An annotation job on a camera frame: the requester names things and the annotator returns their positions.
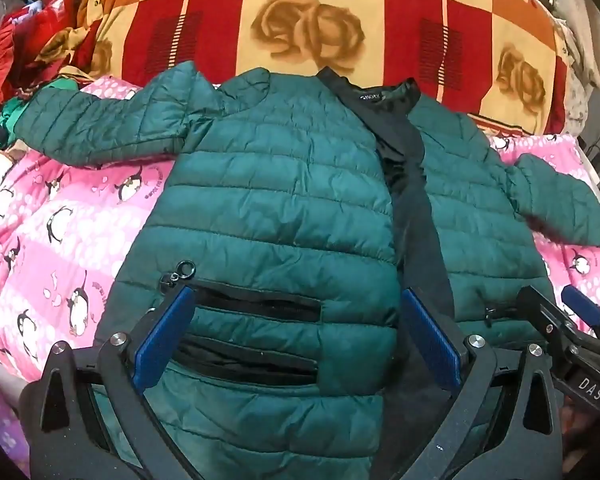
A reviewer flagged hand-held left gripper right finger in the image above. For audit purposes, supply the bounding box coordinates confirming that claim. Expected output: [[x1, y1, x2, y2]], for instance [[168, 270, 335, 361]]
[[384, 288, 567, 480]]

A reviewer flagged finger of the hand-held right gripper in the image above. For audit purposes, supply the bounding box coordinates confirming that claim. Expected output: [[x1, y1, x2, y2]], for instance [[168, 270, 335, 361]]
[[561, 284, 600, 347], [516, 285, 579, 362]]

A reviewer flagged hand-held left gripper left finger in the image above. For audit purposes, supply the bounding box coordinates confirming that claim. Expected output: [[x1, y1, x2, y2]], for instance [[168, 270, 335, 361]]
[[19, 285, 198, 480]]

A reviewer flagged green puffer jacket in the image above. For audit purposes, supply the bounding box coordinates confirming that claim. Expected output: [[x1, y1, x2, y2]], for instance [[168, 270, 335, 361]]
[[17, 60, 600, 480]]

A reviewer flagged pile of red clothes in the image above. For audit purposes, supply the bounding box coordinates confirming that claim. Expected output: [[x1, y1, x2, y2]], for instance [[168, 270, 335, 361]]
[[0, 0, 88, 128]]

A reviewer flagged pink penguin print blanket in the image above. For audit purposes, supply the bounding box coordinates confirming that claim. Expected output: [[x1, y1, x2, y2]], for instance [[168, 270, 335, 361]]
[[0, 75, 600, 403]]

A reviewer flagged purple paw print sheet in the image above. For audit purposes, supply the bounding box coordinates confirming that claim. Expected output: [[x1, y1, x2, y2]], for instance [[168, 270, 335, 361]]
[[0, 360, 31, 480]]

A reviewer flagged green cloth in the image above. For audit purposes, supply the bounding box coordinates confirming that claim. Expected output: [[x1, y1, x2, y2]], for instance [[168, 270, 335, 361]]
[[0, 77, 81, 167]]

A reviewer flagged white knitted fabric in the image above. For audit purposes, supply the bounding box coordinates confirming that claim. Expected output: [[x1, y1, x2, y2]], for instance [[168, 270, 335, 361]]
[[550, 0, 600, 136]]

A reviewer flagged gold red satin cloth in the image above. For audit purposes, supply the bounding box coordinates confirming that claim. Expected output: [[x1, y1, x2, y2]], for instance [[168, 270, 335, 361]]
[[35, 25, 106, 81]]

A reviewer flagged red orange checked rose blanket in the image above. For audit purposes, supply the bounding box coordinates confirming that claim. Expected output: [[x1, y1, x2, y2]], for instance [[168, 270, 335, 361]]
[[77, 0, 571, 136]]

